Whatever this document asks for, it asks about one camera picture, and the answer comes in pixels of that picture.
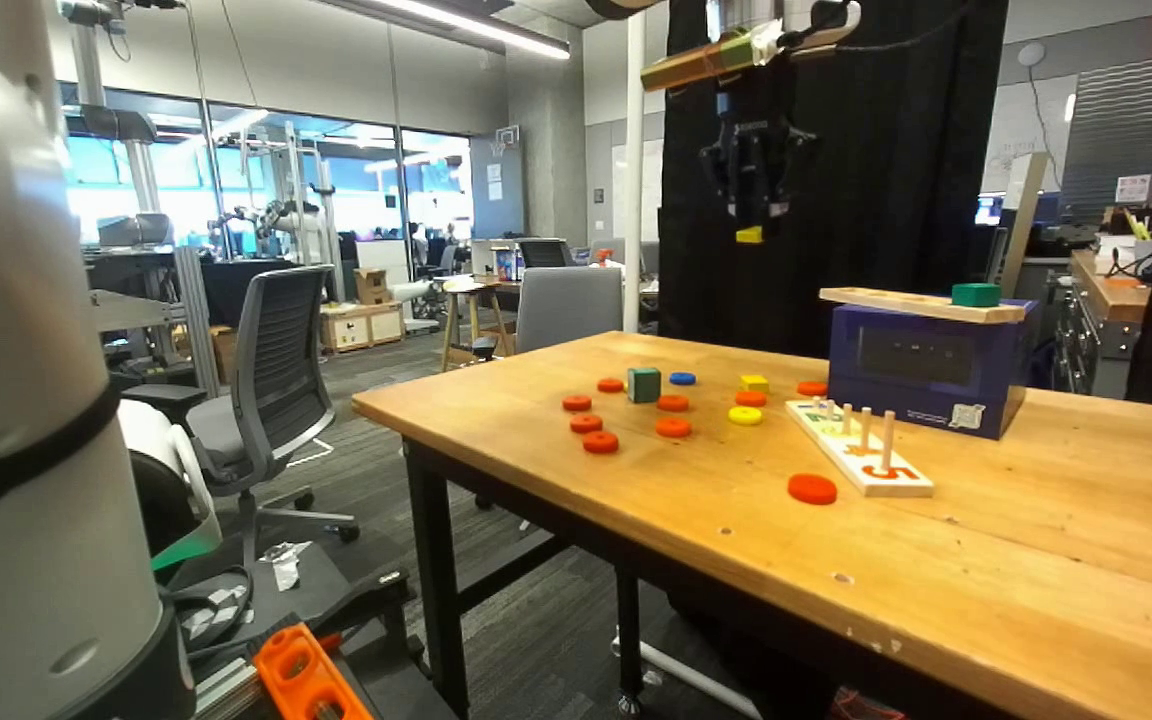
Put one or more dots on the blue wooden disc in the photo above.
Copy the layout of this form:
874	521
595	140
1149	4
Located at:
682	377

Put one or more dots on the grey fabric chair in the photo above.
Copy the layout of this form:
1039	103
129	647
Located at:
568	307

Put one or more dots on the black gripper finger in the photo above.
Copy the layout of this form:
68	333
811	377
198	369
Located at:
777	184
725	184

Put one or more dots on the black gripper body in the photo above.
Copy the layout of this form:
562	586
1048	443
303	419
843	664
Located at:
759	151

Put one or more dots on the yellow wooden disc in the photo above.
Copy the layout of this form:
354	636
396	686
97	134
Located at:
755	380
745	415

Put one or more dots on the grey office chair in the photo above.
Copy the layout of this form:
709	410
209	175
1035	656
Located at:
279	374

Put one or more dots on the black metal table frame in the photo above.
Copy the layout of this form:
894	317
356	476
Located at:
436	586

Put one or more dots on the white rounded object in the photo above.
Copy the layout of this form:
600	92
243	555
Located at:
170	461

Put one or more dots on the light wooden plank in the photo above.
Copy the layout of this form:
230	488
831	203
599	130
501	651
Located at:
898	307

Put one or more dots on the green wooden block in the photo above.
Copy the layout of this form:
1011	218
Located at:
647	387

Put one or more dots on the low wooden cabinet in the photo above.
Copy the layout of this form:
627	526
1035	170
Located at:
363	325

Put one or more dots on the wooden mounting plate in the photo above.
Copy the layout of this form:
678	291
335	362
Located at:
702	61

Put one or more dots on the small wooden table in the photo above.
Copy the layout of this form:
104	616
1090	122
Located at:
471	303

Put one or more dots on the orange wooden disc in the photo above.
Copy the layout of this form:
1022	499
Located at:
750	398
600	443
586	420
811	388
579	402
672	425
672	402
608	387

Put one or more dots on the small white floor tag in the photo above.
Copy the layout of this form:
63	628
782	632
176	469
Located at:
286	566

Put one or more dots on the white pipe frame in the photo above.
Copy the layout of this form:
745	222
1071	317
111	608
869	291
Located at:
634	175

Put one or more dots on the red wooden disc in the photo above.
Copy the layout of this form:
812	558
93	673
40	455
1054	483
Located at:
812	488

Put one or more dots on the cluttered wooden desk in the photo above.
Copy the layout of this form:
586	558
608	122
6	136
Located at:
1111	272

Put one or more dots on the yellow wooden block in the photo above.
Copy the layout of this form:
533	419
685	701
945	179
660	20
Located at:
750	233

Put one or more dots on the grey metal rack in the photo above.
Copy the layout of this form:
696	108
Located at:
136	242

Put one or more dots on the long wooden stick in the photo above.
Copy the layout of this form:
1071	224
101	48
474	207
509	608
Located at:
1025	222

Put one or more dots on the white peg board toy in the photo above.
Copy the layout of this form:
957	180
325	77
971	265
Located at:
843	445

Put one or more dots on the green wooden disc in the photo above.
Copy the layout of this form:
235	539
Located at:
977	293

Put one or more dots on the dark blue box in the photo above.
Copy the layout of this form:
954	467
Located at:
922	374

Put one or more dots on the ceiling strip light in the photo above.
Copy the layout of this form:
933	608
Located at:
471	25

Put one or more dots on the wide black curtain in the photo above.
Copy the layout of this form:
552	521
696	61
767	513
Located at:
898	160

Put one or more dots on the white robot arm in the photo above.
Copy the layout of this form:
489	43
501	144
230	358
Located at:
18	265

